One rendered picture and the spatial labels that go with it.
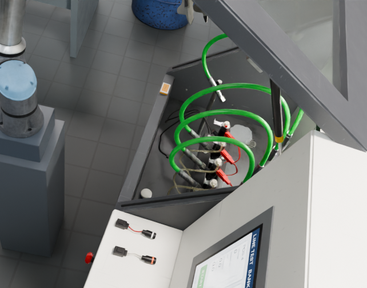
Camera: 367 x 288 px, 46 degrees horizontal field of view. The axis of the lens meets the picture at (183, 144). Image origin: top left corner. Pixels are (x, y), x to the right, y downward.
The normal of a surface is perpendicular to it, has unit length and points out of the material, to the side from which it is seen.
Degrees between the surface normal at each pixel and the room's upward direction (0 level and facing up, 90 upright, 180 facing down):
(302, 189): 76
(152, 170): 0
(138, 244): 0
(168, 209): 90
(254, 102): 90
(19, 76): 7
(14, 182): 90
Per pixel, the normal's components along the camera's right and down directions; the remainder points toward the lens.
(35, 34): 0.22, -0.59
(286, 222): -0.87, -0.44
